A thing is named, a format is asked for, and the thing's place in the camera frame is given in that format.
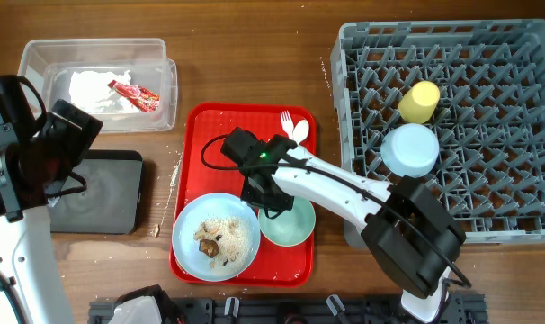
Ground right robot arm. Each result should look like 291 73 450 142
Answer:
220 127 471 323

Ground red snack wrapper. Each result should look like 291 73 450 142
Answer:
108 80 160 113

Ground white plastic fork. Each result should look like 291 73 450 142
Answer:
280 111 294 140

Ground light blue dinner plate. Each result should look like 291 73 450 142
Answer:
172 193 261 282

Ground grey dishwasher rack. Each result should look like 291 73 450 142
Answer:
330 19 545 244

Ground white tissue in bin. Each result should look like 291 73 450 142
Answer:
68 70 138 114

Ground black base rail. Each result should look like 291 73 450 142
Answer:
87 294 488 324

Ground yellow plastic cup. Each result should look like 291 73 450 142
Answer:
398 81 441 124

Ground clear plastic waste bin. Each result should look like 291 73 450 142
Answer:
18 38 178 133

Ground light green bowl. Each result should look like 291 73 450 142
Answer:
258 197 317 248

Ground food scraps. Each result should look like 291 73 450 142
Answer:
193 217 251 273

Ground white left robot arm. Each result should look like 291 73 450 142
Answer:
0 76 103 323

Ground black waste tray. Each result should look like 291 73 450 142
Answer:
48 149 143 234

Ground red plastic tray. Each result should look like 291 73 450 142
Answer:
169 103 317 288

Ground white plastic spoon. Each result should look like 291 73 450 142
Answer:
292 119 310 145

